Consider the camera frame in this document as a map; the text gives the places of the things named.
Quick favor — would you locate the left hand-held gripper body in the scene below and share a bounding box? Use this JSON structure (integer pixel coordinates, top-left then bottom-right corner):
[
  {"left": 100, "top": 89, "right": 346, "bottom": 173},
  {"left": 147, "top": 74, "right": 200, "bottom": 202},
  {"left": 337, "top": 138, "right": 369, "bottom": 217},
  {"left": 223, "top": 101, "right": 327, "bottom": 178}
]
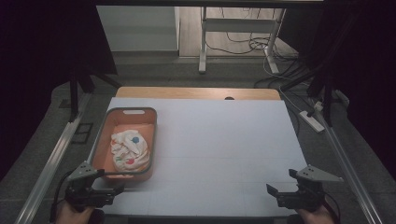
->
[{"left": 64, "top": 161, "right": 107, "bottom": 213}]

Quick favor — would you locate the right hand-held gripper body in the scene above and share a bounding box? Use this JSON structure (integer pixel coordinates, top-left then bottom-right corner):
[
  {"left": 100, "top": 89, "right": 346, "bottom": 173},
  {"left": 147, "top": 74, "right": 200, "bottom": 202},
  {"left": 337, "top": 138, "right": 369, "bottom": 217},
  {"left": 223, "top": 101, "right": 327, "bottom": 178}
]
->
[{"left": 276, "top": 164, "right": 345, "bottom": 212}]

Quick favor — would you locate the white garment with coloured dots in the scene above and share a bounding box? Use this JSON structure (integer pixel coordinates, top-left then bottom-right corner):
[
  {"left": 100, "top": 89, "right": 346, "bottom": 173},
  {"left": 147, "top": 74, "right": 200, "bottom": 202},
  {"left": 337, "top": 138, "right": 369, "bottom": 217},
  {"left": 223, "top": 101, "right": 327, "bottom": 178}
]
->
[{"left": 110, "top": 129, "right": 152, "bottom": 173}]

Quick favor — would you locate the orange plastic storage bin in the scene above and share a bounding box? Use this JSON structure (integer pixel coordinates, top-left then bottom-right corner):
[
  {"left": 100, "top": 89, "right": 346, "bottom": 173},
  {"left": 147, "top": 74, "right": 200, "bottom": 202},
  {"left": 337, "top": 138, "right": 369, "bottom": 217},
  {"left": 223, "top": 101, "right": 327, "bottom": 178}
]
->
[{"left": 88, "top": 106, "right": 158, "bottom": 184}]

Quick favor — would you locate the person's right hand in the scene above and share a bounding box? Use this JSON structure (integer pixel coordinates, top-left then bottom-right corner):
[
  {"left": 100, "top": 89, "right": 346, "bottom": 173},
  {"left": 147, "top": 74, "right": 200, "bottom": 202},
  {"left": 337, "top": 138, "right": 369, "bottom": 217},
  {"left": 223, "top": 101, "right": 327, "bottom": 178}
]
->
[{"left": 294, "top": 203, "right": 336, "bottom": 224}]

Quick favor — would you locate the person's left hand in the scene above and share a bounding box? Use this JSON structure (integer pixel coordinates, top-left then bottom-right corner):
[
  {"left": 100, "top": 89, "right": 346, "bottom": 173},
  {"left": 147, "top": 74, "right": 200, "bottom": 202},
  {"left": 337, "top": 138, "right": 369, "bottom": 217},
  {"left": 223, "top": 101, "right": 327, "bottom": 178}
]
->
[{"left": 55, "top": 201, "right": 96, "bottom": 224}]

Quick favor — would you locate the dark floor outlet cover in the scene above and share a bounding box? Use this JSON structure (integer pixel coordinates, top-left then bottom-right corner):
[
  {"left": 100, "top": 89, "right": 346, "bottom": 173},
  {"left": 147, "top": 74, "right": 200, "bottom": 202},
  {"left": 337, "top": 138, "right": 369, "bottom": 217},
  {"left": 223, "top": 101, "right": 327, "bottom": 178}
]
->
[{"left": 70, "top": 122, "right": 94, "bottom": 145}]

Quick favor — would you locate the white power strip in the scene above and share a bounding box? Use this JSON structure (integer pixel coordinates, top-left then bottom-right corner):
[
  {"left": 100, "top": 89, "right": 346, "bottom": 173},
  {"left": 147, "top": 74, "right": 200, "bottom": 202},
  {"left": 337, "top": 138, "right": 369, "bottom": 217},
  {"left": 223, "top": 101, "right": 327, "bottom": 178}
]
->
[{"left": 299, "top": 110, "right": 325, "bottom": 133}]

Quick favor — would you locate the white table mat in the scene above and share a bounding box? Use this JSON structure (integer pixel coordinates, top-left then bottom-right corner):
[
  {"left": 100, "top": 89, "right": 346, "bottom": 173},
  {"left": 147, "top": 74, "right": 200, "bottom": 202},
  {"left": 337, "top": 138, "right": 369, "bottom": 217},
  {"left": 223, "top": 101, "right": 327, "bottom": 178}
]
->
[{"left": 64, "top": 96, "right": 316, "bottom": 217}]

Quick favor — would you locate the black metal stand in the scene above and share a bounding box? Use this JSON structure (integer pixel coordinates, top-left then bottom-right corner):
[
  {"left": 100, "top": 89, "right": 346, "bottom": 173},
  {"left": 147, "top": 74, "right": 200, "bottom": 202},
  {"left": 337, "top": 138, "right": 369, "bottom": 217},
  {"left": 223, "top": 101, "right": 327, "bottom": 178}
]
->
[
  {"left": 68, "top": 71, "right": 122, "bottom": 124},
  {"left": 279, "top": 62, "right": 334, "bottom": 129}
]

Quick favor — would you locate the black curtain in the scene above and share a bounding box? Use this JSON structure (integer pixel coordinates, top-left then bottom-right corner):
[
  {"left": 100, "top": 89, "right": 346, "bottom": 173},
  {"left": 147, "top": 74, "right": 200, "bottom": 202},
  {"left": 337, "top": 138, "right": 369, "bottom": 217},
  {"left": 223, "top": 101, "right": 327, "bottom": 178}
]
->
[
  {"left": 279, "top": 0, "right": 396, "bottom": 181},
  {"left": 0, "top": 0, "right": 118, "bottom": 181}
]

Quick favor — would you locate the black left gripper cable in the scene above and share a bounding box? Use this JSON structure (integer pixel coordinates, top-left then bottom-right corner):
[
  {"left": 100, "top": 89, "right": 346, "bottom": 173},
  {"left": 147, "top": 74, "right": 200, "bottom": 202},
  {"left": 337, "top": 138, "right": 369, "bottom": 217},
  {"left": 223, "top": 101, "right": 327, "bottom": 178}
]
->
[{"left": 49, "top": 171, "right": 74, "bottom": 223}]

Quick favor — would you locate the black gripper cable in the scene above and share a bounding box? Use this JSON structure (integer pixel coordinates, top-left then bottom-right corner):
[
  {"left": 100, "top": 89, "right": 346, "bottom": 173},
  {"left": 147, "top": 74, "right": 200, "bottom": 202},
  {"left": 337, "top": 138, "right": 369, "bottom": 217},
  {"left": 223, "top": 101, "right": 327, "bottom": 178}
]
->
[
  {"left": 323, "top": 192, "right": 341, "bottom": 223},
  {"left": 49, "top": 171, "right": 74, "bottom": 223}
]

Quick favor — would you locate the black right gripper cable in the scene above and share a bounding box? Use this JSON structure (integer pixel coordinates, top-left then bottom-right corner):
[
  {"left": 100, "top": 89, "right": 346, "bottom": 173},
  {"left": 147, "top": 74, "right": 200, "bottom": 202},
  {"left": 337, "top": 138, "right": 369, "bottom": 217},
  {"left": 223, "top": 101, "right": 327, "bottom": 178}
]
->
[{"left": 323, "top": 192, "right": 341, "bottom": 223}]

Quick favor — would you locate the aluminium frame rail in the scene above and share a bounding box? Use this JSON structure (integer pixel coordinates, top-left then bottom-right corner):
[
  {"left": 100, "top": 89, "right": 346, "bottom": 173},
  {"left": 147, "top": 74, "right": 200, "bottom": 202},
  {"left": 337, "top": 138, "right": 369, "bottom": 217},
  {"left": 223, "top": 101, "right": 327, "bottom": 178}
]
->
[
  {"left": 13, "top": 92, "right": 92, "bottom": 224},
  {"left": 311, "top": 102, "right": 384, "bottom": 224}
]

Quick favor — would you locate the white cable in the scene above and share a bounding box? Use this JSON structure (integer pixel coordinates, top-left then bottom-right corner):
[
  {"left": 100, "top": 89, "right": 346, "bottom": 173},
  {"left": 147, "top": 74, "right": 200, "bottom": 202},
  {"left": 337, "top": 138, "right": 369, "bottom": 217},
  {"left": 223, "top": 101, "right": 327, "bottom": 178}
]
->
[{"left": 277, "top": 85, "right": 304, "bottom": 113}]

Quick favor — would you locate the tangle of black floor cables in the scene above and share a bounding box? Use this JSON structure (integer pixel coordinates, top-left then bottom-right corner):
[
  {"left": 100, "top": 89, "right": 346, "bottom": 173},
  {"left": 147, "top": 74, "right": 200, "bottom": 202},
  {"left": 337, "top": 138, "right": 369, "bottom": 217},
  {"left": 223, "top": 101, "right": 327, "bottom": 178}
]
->
[{"left": 205, "top": 7, "right": 312, "bottom": 90}]

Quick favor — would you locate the white desk frame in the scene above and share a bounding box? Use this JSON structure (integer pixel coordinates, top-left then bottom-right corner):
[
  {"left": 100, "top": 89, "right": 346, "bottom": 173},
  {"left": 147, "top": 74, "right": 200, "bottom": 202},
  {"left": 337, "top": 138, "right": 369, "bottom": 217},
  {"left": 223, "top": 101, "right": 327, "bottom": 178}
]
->
[{"left": 198, "top": 7, "right": 287, "bottom": 75}]

